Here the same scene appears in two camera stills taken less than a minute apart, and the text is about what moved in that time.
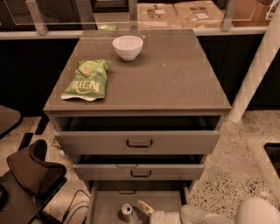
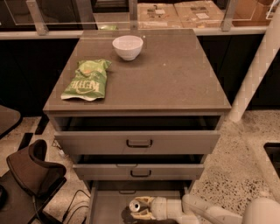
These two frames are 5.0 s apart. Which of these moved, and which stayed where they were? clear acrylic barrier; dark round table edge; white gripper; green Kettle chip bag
Moved: white gripper
Stayed: clear acrylic barrier; dark round table edge; green Kettle chip bag
